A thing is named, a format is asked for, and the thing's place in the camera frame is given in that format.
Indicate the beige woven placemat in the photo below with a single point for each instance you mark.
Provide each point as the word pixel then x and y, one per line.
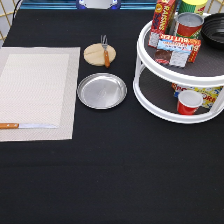
pixel 38 85

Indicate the black bowl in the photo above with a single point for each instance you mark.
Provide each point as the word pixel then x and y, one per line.
pixel 213 30

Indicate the knife with wooden handle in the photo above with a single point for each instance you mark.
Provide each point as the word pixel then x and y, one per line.
pixel 26 126

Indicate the green yellow canister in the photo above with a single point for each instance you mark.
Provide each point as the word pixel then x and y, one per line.
pixel 193 6

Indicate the red butter box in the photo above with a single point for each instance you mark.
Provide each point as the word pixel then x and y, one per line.
pixel 176 51

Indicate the red raisins box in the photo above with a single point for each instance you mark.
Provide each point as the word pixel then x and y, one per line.
pixel 162 20

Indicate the white two-tier turntable rack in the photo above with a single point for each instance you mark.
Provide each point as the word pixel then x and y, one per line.
pixel 152 81

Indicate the round silver metal plate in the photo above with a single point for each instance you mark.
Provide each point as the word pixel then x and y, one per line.
pixel 102 91

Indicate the fork with wooden handle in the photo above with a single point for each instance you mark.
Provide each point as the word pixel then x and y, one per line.
pixel 106 54

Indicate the red tin can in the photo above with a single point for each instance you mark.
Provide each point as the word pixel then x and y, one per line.
pixel 188 25

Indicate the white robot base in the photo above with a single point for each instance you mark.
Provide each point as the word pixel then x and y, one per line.
pixel 98 4

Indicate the round wooden coaster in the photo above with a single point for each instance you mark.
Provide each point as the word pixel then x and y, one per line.
pixel 94 54

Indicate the yellow popcorn box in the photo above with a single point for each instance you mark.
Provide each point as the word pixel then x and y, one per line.
pixel 209 94

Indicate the red cup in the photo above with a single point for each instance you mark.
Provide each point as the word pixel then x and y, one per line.
pixel 188 102

